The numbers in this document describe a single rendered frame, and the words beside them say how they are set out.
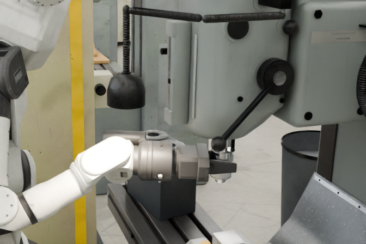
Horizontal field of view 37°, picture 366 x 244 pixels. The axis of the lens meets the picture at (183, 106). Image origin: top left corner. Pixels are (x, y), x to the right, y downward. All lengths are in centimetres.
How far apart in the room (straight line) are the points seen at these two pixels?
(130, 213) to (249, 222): 207
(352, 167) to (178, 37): 60
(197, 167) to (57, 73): 176
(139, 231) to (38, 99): 146
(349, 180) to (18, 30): 88
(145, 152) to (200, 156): 12
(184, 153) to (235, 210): 260
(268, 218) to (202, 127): 264
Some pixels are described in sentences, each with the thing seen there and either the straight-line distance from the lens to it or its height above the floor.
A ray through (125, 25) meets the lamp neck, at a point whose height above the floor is 155.
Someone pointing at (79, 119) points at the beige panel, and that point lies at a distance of 292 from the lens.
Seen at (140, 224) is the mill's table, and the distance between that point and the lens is 157.
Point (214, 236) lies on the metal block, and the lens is 125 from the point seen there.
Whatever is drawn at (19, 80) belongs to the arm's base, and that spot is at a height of 140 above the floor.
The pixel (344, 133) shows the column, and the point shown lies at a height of 125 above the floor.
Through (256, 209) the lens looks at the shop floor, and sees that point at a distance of 380.
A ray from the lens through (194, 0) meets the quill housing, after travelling 107.
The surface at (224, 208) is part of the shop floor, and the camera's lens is 378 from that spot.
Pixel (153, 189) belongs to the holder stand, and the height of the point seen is 103.
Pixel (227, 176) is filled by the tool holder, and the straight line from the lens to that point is 121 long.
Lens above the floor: 169
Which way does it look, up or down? 16 degrees down
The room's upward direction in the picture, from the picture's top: 2 degrees clockwise
